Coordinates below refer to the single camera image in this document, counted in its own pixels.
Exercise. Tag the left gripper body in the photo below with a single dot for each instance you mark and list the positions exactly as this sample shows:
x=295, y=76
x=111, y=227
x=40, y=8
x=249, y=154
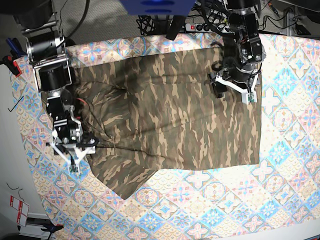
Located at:
x=229, y=71

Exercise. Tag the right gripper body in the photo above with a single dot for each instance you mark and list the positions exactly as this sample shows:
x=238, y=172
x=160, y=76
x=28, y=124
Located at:
x=67, y=134

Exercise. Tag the camouflage T-shirt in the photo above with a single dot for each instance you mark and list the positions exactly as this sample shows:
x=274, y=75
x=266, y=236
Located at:
x=160, y=112

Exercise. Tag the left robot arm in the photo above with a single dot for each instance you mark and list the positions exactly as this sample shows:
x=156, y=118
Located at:
x=242, y=51

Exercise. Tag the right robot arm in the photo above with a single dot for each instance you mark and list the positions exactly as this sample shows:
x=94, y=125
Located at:
x=47, y=53

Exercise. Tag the black allen key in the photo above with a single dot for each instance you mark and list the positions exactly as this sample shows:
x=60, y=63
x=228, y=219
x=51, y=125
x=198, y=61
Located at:
x=11, y=109

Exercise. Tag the white power strip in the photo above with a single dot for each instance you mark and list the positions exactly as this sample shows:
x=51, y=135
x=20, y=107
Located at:
x=203, y=28

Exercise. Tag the red white label card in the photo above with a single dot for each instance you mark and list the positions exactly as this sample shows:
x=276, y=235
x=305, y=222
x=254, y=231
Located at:
x=22, y=209

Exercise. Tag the red black clamp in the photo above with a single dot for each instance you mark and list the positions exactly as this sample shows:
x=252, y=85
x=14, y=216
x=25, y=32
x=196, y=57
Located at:
x=12, y=65

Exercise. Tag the blue orange bottom clamp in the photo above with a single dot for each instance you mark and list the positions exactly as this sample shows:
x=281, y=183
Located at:
x=51, y=228

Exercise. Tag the patterned tile tablecloth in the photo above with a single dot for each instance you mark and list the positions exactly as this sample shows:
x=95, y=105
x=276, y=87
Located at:
x=280, y=191

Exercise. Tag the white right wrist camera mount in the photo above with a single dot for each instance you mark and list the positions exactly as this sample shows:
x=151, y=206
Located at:
x=72, y=154

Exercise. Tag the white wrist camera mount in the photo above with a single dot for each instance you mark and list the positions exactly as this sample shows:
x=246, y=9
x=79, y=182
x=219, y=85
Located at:
x=72, y=154
x=248, y=92

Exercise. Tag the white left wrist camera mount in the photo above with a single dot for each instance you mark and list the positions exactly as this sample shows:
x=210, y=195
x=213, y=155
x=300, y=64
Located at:
x=248, y=92

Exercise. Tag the blue camera housing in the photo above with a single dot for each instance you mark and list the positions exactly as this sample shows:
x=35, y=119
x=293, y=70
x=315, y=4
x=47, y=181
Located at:
x=158, y=7

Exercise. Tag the black wire basket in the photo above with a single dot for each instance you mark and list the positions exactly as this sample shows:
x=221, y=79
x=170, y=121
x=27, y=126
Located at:
x=146, y=25

